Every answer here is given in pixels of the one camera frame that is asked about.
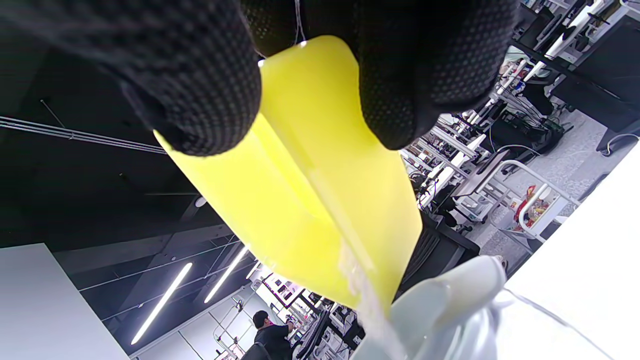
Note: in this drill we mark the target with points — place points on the person's right hand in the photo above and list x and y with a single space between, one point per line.
200 75

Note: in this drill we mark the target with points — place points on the yellow plastic container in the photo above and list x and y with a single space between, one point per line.
300 190

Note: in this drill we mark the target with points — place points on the white rice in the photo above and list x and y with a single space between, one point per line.
372 310

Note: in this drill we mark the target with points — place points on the grey funnel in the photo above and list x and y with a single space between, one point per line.
450 310

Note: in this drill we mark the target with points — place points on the ceiling light strip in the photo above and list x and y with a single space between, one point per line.
227 274
162 302

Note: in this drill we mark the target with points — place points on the black office chair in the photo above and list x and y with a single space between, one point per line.
440 250

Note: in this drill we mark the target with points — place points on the white utility cart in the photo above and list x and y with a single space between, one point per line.
530 180

